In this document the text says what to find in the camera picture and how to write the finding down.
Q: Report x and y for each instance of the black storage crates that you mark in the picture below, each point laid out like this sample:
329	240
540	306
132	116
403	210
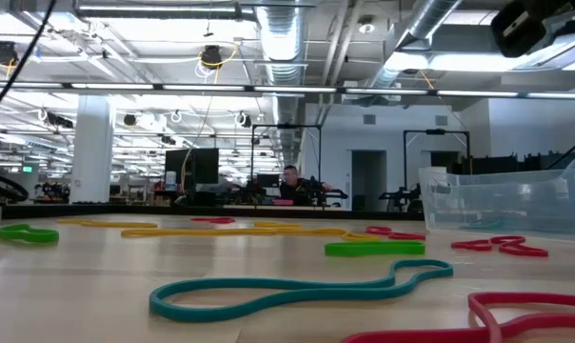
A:
506	164

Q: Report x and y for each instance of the long light bar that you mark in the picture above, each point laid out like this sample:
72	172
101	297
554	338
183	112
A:
287	89

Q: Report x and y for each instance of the red rubber band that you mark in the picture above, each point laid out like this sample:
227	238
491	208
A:
221	220
525	251
530	298
406	236

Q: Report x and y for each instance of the black metal gantry frame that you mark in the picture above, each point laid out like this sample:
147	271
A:
287	126
435	131

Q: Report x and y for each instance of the person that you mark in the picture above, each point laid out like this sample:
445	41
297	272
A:
294	188

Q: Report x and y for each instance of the green rubber band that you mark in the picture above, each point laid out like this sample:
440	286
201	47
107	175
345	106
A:
45	236
373	249

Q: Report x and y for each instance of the long yellow rubber band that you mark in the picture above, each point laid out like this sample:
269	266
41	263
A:
197	233

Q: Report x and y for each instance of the white column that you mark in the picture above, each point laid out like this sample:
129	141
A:
92	147

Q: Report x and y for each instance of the teal rubber band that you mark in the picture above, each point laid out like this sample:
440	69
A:
487	223
268	283

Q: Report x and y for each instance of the silver ventilation duct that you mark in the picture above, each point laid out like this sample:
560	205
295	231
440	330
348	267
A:
430	19
283	33

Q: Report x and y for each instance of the black background robot arm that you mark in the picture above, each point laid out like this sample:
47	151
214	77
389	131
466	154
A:
402	195

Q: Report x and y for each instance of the black table frame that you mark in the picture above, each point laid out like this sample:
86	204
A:
173	210

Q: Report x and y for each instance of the black computer monitor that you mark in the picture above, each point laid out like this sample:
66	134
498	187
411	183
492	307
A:
197	167

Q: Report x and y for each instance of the pink box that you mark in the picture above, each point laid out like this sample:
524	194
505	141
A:
283	202

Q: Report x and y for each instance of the clear plastic bin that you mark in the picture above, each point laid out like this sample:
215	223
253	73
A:
506	200

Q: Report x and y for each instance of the white blue container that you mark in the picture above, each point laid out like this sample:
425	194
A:
171	181

